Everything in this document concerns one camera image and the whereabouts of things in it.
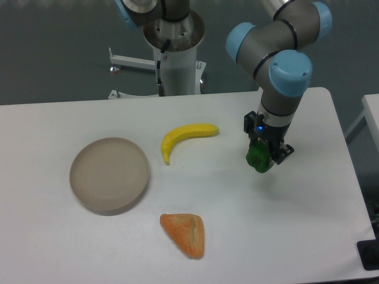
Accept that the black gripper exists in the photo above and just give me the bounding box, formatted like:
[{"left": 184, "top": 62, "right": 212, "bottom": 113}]
[{"left": 243, "top": 111, "right": 294, "bottom": 164}]

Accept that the green bell pepper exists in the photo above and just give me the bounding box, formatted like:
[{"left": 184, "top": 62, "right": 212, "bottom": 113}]
[{"left": 246, "top": 140, "right": 274, "bottom": 173}]

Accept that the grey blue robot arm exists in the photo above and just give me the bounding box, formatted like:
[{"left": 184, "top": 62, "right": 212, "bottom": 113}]
[{"left": 115, "top": 1, "right": 333, "bottom": 173}]

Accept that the yellow banana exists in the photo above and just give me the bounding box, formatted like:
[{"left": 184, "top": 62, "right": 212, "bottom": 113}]
[{"left": 160, "top": 123, "right": 220, "bottom": 165}]

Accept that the white side table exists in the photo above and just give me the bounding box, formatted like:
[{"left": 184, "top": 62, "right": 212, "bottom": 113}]
[{"left": 344, "top": 94, "right": 378, "bottom": 149}]

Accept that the orange triangular bread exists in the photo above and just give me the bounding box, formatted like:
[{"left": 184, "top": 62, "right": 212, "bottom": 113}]
[{"left": 159, "top": 214, "right": 205, "bottom": 259}]

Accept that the black device at edge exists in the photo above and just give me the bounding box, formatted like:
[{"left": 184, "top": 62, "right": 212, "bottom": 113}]
[{"left": 356, "top": 239, "right": 379, "bottom": 271}]

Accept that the beige round plate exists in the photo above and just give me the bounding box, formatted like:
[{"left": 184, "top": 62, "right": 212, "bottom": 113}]
[{"left": 69, "top": 137, "right": 150, "bottom": 216}]

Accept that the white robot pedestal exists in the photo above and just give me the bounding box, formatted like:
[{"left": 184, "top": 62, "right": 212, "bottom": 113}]
[{"left": 109, "top": 10, "right": 206, "bottom": 96}]

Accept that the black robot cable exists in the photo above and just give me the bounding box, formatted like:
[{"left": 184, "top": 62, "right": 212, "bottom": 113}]
[{"left": 156, "top": 39, "right": 171, "bottom": 97}]

